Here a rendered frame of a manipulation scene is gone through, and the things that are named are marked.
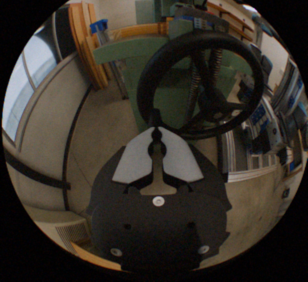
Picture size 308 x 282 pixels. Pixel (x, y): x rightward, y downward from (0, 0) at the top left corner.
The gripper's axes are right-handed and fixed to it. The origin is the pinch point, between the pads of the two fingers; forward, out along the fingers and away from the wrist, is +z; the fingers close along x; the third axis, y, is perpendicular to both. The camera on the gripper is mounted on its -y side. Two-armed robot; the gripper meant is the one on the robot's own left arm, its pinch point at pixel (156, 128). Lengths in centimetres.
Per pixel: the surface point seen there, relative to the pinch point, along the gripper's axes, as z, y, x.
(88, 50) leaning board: 118, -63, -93
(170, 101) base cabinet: 29.9, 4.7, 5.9
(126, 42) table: 17.4, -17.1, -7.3
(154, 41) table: 17.6, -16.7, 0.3
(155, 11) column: 39, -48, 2
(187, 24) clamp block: 6.3, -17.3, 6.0
